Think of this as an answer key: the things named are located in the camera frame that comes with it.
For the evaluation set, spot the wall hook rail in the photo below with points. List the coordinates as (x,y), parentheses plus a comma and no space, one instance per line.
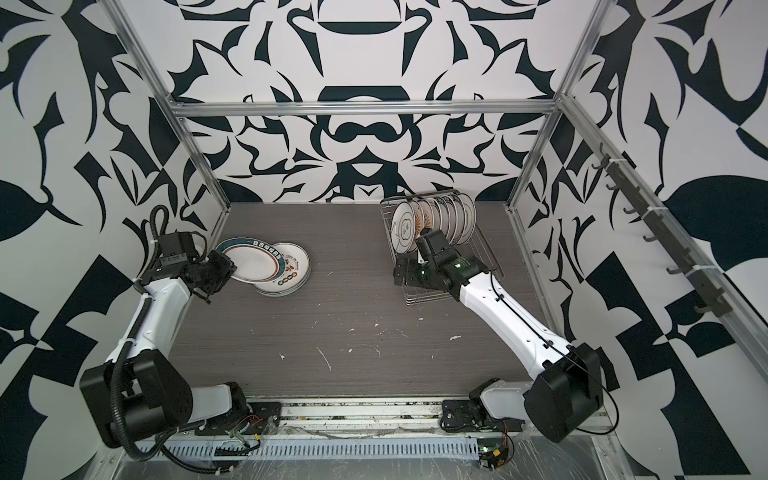
(667,231)

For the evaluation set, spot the white slotted cable duct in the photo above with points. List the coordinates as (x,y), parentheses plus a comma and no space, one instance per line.
(328,449)

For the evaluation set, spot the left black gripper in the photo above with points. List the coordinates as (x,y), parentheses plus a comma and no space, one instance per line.
(226,265)

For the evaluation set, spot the white plate clover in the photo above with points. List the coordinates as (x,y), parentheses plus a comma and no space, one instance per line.
(402,234)

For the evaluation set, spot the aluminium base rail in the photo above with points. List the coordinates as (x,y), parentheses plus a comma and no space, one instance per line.
(308,417)

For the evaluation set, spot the white plate red characters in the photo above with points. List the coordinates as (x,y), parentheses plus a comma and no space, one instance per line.
(296,274)

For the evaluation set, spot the white plate green lettered rim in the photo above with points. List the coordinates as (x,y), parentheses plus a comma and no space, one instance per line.
(256,261)

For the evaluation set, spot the white plate orange sunburst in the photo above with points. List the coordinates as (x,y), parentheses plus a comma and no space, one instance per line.
(428,215)

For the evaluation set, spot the white plate rear stack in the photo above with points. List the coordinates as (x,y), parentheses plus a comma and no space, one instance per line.
(466,206)

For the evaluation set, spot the wire dish rack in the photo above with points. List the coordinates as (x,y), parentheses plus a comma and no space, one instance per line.
(450,220)

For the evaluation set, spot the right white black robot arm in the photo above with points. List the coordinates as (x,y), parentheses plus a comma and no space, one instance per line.
(565,387)

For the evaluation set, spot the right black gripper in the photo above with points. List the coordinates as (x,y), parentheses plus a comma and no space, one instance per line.
(413,265)

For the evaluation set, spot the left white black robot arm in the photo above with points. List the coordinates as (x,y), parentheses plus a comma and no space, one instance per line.
(137,398)

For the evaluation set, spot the aluminium frame crossbar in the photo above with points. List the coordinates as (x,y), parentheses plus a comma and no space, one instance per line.
(375,107)

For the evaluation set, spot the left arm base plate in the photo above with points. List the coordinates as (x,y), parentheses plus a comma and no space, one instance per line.
(258,418)

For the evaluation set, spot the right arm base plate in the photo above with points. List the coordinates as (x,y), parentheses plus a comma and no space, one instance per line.
(465,415)

